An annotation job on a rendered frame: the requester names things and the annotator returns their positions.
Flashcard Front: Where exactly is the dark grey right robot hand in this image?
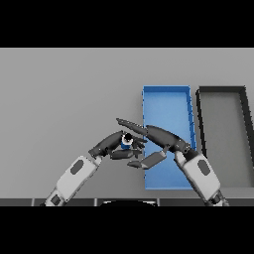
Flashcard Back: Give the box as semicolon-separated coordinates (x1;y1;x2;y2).
115;117;198;170

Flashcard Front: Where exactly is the blue pipe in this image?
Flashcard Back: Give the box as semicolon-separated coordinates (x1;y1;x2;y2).
120;132;134;151

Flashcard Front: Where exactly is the dark grey bin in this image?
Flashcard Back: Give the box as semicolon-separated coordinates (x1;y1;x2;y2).
195;85;254;190

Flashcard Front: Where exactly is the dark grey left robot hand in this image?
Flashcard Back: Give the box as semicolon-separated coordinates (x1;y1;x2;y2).
87;130;149;161

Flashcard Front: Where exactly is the blue bin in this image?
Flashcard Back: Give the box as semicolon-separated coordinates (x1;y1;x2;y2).
141;84;198;191

